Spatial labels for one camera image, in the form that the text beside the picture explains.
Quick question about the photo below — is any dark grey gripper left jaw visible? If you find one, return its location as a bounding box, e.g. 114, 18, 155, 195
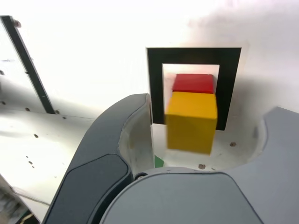
43, 93, 155, 224

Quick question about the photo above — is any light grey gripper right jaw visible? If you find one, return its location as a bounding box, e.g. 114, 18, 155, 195
99, 106, 299, 224

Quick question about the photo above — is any yellow cube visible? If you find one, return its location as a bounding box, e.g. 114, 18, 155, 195
164, 91, 219, 155

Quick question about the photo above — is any red cube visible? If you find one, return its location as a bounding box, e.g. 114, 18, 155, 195
172, 73, 214, 94

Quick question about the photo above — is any black tape square outline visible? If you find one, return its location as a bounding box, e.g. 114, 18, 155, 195
146, 47, 242, 131

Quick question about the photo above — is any black tape strip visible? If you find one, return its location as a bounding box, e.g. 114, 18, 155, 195
0, 15, 56, 115

